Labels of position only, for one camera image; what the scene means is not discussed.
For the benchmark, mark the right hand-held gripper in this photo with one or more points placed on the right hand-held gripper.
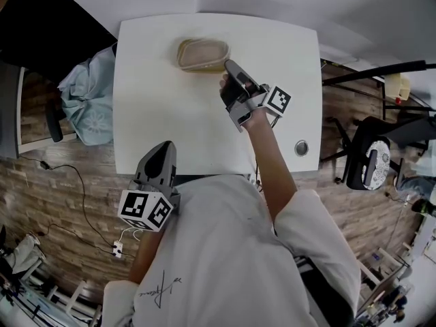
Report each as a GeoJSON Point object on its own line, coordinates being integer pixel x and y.
{"type": "Point", "coordinates": [277, 101]}

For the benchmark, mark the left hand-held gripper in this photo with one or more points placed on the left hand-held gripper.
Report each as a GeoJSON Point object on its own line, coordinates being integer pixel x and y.
{"type": "Point", "coordinates": [133, 206]}

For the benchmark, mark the tan shallow tray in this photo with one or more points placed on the tan shallow tray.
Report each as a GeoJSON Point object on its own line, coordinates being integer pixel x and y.
{"type": "Point", "coordinates": [204, 69]}

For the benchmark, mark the person's right forearm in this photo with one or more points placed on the person's right forearm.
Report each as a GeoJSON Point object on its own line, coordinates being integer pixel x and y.
{"type": "Point", "coordinates": [270, 162]}

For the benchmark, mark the person's left forearm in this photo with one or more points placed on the person's left forearm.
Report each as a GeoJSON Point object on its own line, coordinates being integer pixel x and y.
{"type": "Point", "coordinates": [144, 257]}

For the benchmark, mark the person's right hand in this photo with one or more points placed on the person's right hand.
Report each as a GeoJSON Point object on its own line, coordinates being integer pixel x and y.
{"type": "Point", "coordinates": [223, 83]}

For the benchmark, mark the white table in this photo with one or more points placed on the white table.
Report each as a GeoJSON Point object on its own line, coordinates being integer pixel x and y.
{"type": "Point", "coordinates": [170, 114]}

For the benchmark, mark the small white power strip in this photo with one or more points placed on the small white power strip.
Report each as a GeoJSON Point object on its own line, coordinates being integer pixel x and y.
{"type": "Point", "coordinates": [117, 249]}

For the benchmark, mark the light blue cloth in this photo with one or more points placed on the light blue cloth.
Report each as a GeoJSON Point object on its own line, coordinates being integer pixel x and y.
{"type": "Point", "coordinates": [88, 107]}

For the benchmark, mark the person's white t-shirt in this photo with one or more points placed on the person's white t-shirt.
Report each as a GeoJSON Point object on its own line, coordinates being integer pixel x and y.
{"type": "Point", "coordinates": [221, 257]}

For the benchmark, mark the grey desk with black legs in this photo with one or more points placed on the grey desk with black legs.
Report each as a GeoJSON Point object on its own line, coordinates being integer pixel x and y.
{"type": "Point", "coordinates": [374, 72]}

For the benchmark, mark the white wooden rack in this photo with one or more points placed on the white wooden rack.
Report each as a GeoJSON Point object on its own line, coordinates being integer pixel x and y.
{"type": "Point", "coordinates": [71, 298]}

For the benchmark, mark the cream plastic object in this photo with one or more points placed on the cream plastic object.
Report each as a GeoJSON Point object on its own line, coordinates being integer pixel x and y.
{"type": "Point", "coordinates": [398, 87]}

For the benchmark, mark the patterned round seat cushion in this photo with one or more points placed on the patterned round seat cushion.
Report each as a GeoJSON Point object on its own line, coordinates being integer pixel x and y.
{"type": "Point", "coordinates": [379, 162]}

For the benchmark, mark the black mesh office chair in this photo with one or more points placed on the black mesh office chair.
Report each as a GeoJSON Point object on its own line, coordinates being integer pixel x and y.
{"type": "Point", "coordinates": [402, 131]}

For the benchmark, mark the black high-back office chair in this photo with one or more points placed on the black high-back office chair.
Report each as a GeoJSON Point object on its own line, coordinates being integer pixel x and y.
{"type": "Point", "coordinates": [44, 22]}

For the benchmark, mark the light wooden shelf rack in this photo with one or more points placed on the light wooden shelf rack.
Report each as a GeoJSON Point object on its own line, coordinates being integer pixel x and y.
{"type": "Point", "coordinates": [381, 261]}

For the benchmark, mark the dark desk with white frame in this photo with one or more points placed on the dark desk with white frame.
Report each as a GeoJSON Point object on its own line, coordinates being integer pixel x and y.
{"type": "Point", "coordinates": [8, 114]}

